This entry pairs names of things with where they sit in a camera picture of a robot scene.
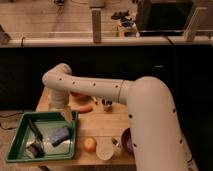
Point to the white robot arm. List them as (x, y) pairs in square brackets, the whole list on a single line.
[(158, 141)]

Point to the purple bowl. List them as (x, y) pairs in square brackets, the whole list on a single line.
[(127, 142)]

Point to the black monitor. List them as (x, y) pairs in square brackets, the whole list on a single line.
[(159, 17)]

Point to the red-brown bowl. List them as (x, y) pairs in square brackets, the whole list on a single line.
[(79, 97)]

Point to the wooden box with items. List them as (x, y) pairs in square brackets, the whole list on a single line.
[(127, 28)]

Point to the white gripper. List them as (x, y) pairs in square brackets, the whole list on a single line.
[(65, 113)]

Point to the white cup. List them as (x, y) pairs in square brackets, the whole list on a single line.
[(104, 149)]

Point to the green plastic tray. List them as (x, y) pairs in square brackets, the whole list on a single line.
[(47, 123)]

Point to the blue sponge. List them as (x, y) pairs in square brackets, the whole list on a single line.
[(59, 135)]

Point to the orange fruit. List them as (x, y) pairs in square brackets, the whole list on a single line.
[(90, 145)]

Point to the orange carrot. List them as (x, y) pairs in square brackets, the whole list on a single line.
[(83, 109)]

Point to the black spatula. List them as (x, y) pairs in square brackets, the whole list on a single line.
[(36, 148)]

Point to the small metal object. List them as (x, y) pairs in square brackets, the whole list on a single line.
[(115, 142)]

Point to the metal post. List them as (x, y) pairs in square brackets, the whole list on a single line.
[(96, 6)]

